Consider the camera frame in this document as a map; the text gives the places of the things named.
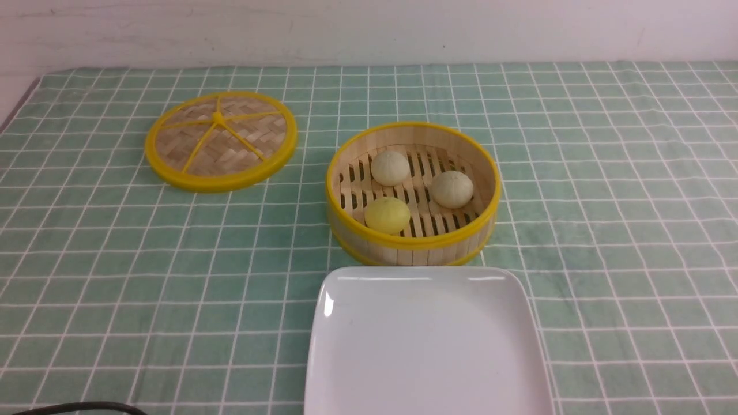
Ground black left camera cable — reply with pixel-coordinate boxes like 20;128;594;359
12;402;149;415

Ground yellow bamboo steamer lid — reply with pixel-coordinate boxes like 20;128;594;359
144;91;298;193

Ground yellow steamed bun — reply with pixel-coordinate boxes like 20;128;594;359
364;197;411;235

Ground beige bun back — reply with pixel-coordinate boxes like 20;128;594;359
370;150;411;187

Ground green checkered tablecloth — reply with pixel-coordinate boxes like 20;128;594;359
1;61;737;414

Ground yellow bamboo steamer basket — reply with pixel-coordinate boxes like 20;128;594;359
325;122;503;266

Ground white square plate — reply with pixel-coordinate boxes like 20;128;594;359
303;266;555;414

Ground beige bun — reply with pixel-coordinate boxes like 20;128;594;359
370;150;411;187
430;171;475;209

